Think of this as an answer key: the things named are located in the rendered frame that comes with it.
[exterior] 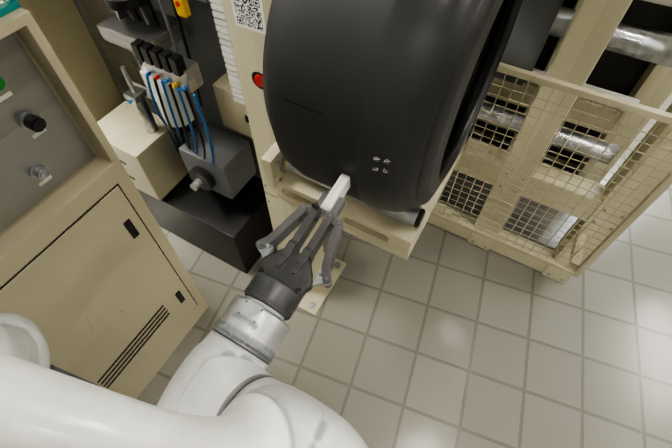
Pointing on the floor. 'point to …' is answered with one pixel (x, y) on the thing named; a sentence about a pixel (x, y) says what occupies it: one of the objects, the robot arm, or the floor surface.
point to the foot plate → (311, 302)
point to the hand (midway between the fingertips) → (336, 195)
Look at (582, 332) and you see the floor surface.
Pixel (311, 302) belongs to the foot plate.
